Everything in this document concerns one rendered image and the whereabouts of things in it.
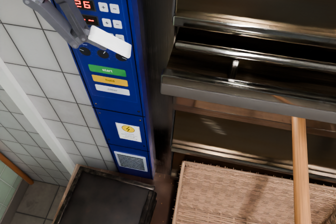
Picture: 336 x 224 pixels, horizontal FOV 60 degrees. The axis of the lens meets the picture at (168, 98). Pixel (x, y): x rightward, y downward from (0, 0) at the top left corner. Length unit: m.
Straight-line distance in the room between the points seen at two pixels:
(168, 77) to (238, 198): 0.79
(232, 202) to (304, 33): 0.80
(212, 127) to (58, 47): 0.48
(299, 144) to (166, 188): 0.70
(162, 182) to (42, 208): 0.93
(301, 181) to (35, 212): 1.62
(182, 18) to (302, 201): 0.43
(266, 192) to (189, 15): 0.78
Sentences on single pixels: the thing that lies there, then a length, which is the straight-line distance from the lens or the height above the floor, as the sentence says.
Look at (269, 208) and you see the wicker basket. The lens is 1.22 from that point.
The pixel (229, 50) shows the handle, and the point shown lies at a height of 1.47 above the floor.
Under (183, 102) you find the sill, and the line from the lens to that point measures 0.77.
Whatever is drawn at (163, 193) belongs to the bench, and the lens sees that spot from 1.27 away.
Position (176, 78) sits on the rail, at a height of 1.43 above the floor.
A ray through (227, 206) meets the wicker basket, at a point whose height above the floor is 0.64.
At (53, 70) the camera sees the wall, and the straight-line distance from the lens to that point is 0.84.
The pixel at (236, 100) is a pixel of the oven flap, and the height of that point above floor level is 1.41.
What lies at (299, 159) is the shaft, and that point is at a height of 1.21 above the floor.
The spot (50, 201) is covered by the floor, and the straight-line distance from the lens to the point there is 1.99.
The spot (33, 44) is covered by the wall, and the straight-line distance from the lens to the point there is 0.79.
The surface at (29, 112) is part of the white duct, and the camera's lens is 1.09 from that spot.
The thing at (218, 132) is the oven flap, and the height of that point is 1.02.
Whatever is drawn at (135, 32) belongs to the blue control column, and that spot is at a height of 1.41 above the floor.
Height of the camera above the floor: 1.80
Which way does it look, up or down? 55 degrees down
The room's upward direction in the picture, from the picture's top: straight up
